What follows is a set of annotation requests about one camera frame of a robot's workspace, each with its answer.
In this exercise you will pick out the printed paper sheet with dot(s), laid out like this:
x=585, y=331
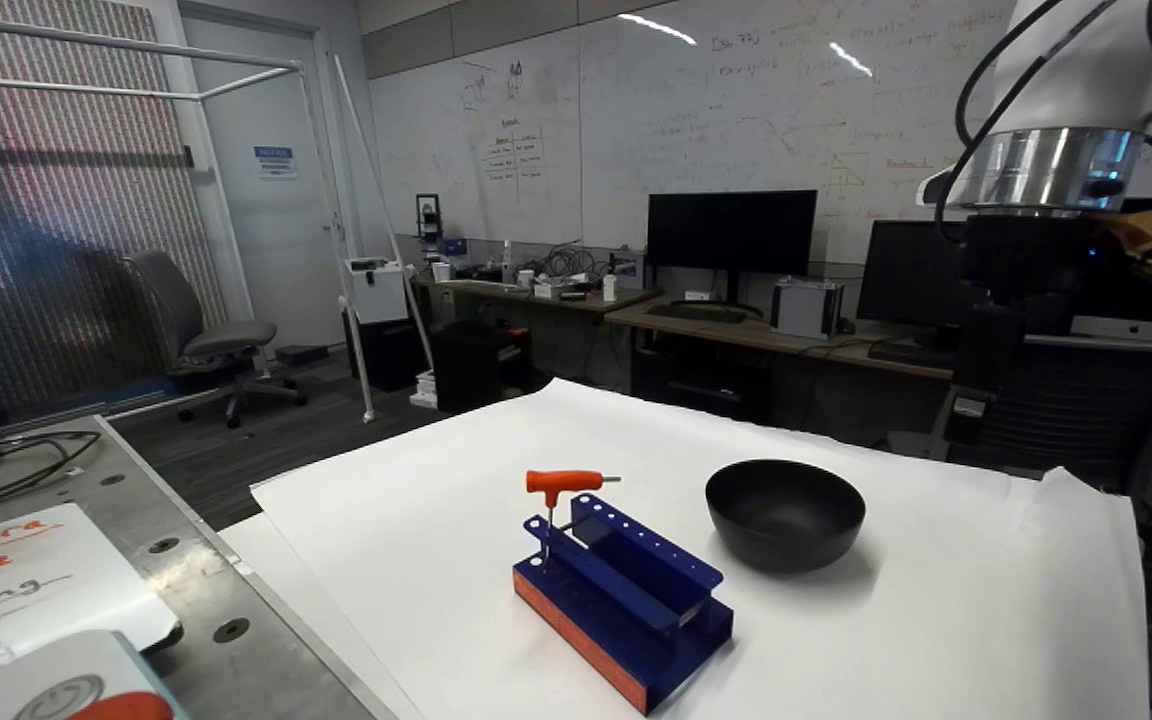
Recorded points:
x=61, y=578

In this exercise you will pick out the black keyboard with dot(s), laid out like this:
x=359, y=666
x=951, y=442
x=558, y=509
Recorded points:
x=685, y=310

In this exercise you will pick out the blue and orange tool rack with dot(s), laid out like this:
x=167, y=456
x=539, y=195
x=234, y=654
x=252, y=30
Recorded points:
x=620, y=597

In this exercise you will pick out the white paper table cover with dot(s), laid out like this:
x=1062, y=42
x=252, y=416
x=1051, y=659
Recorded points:
x=964, y=597

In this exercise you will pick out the black computer monitor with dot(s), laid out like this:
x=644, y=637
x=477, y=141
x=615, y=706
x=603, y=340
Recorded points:
x=734, y=234

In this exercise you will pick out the white door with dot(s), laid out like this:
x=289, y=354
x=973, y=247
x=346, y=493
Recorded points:
x=264, y=133

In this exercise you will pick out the grey office chair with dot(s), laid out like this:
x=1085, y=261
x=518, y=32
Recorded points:
x=206, y=348

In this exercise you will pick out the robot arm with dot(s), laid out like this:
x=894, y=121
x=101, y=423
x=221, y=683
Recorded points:
x=1055, y=112

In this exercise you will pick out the orange handled T tool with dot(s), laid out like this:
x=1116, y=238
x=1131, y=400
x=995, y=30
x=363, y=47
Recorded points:
x=562, y=482

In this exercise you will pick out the white pipe frame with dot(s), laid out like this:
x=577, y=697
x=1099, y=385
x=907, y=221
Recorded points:
x=194, y=81

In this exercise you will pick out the wooden desk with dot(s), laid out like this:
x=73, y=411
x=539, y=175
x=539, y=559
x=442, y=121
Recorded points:
x=611, y=324

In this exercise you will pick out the black bowl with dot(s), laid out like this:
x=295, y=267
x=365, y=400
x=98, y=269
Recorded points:
x=782, y=515

